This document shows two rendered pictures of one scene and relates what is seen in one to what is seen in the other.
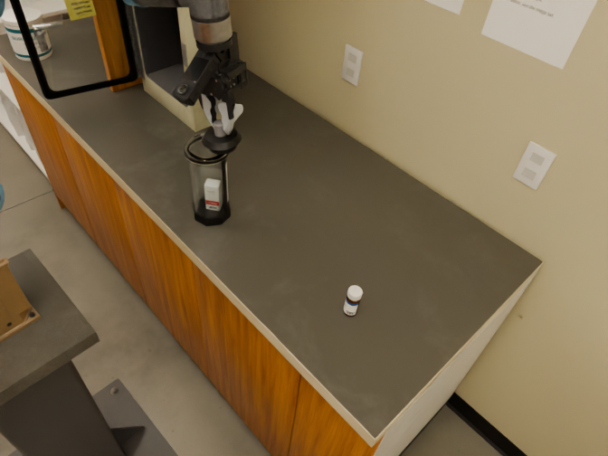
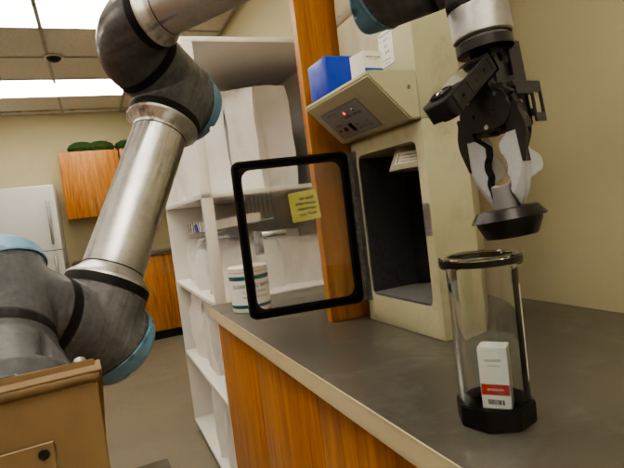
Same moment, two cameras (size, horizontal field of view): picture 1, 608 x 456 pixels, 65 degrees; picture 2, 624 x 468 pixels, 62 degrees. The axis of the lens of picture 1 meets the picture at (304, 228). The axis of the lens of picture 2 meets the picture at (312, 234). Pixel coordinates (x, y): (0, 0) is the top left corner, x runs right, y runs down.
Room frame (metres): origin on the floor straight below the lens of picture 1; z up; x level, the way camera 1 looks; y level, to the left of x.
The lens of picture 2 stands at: (0.20, 0.16, 1.26)
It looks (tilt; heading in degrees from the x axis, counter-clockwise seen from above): 3 degrees down; 25
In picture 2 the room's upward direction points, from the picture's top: 7 degrees counter-clockwise
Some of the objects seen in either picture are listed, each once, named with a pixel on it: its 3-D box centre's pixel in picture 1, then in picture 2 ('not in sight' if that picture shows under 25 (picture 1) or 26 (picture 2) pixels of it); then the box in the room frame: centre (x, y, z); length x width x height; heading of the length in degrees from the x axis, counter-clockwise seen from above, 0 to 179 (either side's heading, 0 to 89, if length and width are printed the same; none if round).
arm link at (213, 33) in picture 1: (211, 27); (478, 27); (0.91, 0.23, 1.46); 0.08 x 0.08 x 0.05
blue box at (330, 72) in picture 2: not in sight; (335, 80); (1.39, 0.61, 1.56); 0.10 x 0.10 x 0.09; 48
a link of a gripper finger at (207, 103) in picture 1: (216, 107); (493, 173); (0.92, 0.23, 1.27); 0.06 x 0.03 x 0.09; 151
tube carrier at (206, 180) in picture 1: (209, 180); (487, 332); (0.91, 0.25, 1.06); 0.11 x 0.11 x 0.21
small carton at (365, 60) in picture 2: not in sight; (366, 68); (1.29, 0.50, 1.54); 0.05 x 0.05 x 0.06; 55
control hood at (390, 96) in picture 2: not in sight; (357, 111); (1.34, 0.55, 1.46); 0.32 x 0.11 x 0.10; 48
